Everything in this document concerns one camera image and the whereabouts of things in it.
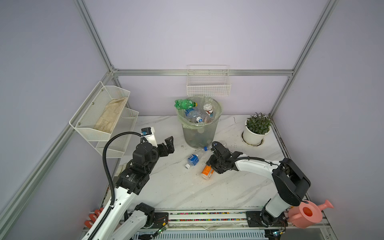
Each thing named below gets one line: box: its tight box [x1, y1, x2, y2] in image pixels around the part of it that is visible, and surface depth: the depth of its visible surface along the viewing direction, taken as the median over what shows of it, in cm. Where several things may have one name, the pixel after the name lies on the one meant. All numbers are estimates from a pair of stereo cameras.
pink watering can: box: [287, 200, 334, 229], surface depth 68 cm
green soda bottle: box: [174, 99, 198, 110], surface depth 88 cm
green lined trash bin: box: [176, 96, 223, 149], surface depth 93 cm
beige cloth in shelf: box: [94, 96, 128, 134], surface depth 81 cm
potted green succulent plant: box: [243, 112, 273, 146], surface depth 96 cm
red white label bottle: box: [203, 103, 214, 118], surface depth 94 cm
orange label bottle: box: [201, 165, 215, 180], surface depth 85 cm
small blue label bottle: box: [185, 154, 199, 170], surface depth 92 cm
